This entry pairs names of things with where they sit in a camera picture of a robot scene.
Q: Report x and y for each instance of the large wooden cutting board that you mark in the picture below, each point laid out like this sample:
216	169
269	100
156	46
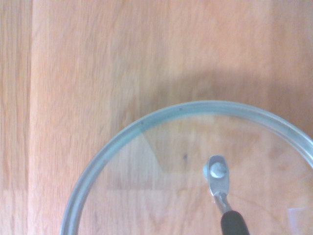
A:
97	61

